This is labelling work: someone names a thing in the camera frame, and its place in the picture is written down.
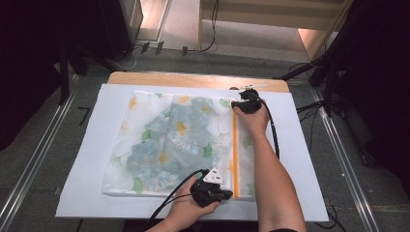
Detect white paper sheet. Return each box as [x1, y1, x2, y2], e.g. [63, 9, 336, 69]
[55, 83, 330, 223]

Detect aluminium floor rail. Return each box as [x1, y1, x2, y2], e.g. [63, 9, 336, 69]
[0, 74, 80, 231]
[309, 86, 381, 232]

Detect black floor cables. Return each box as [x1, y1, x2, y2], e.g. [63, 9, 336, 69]
[295, 100, 326, 153]

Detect white floor cable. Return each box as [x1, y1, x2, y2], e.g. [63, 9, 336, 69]
[110, 44, 143, 72]

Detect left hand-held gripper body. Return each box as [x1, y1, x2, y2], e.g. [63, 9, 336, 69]
[190, 167, 224, 209]

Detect person's left hand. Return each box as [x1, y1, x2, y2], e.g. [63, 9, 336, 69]
[165, 175, 222, 231]

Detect floral mesh laundry bag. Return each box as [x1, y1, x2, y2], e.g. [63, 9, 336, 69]
[102, 89, 258, 201]

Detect black metal stand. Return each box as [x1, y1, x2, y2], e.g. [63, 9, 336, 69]
[57, 42, 114, 106]
[274, 0, 356, 118]

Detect blue floral garment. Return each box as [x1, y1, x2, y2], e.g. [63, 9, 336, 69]
[126, 96, 227, 193]

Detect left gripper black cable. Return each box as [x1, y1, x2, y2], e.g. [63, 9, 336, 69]
[140, 168, 210, 232]

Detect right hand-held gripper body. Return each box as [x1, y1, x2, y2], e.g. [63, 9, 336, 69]
[238, 82, 269, 114]

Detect person's right hand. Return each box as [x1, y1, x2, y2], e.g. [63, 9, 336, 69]
[233, 102, 272, 139]

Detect hanging black cable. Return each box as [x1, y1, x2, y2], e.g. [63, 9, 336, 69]
[188, 0, 220, 53]

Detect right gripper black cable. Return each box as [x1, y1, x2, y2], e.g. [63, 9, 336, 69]
[259, 99, 280, 160]

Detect dark cabinet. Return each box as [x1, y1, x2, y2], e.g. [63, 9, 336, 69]
[98, 0, 144, 62]

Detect light wooden frame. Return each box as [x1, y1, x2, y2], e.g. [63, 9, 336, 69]
[196, 0, 354, 62]

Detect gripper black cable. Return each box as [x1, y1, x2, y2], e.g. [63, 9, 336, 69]
[140, 168, 210, 232]
[259, 99, 280, 160]

